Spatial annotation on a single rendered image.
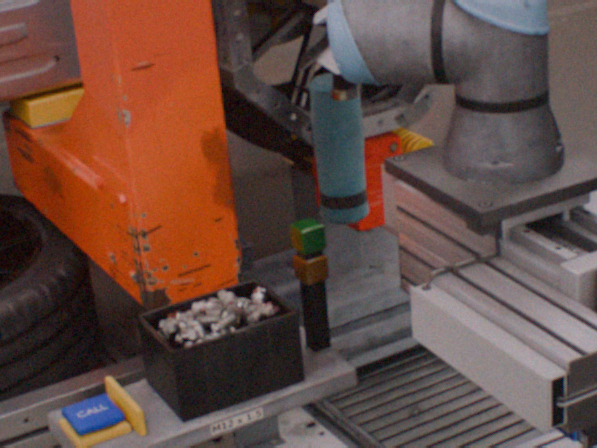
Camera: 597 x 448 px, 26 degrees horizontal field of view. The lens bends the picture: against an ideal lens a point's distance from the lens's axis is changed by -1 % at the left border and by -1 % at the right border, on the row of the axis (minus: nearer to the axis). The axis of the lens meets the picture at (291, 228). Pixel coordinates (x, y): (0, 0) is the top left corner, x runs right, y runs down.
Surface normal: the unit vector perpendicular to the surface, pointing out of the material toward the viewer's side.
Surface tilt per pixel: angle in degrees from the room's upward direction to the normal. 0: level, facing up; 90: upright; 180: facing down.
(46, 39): 90
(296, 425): 0
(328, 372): 0
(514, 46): 90
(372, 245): 0
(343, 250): 90
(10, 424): 90
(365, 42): 81
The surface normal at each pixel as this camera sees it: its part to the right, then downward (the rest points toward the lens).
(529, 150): 0.26, 0.07
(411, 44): -0.29, 0.26
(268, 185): -0.09, -0.91
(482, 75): -0.50, 0.39
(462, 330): -0.88, 0.26
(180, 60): 0.49, 0.31
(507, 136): -0.11, 0.11
